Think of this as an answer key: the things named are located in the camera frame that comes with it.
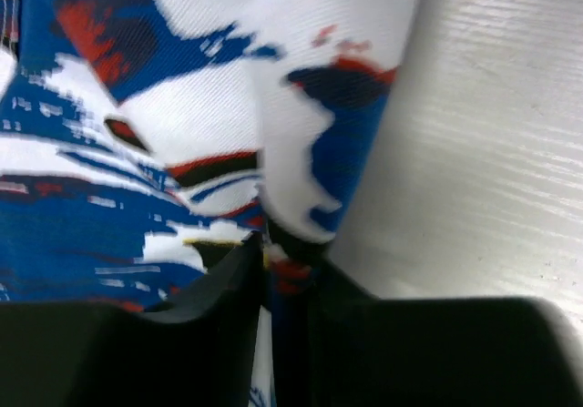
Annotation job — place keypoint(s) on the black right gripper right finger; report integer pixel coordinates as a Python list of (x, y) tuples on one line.
[(470, 351)]

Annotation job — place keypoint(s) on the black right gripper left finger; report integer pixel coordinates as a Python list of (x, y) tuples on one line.
[(195, 349)]

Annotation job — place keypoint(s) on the blue red white patterned trousers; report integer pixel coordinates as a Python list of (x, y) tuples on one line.
[(143, 140)]

